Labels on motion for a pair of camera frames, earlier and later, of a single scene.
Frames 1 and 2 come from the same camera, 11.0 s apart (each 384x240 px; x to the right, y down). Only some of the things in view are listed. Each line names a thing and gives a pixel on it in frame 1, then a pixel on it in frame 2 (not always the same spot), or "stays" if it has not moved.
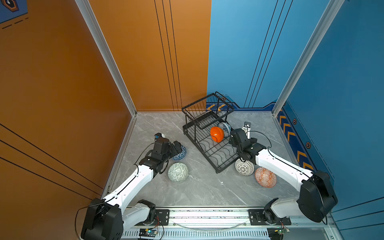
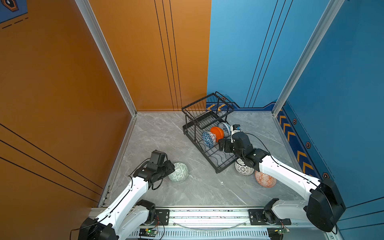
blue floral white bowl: (226, 129) stays
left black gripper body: (171, 152) to (167, 168)
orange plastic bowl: (217, 134) stays
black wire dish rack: (206, 129) stays
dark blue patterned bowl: (181, 155) to (209, 139)
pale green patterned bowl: (178, 172) stays
